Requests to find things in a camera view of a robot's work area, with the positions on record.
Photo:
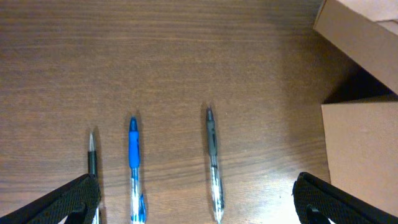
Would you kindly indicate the open cardboard box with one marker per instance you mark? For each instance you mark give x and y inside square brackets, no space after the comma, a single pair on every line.
[360,118]

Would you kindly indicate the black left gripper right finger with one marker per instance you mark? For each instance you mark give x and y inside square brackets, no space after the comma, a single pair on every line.
[317,201]

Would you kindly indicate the dark grey clear pen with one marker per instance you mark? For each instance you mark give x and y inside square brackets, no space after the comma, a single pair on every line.
[216,182]

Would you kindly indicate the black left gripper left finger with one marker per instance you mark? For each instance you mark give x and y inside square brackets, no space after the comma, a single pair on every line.
[74,202]

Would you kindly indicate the black pen silver tip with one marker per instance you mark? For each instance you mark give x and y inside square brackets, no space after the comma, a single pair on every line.
[93,169]

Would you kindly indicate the blue clear pen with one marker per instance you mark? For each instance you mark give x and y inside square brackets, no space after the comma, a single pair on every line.
[137,203]

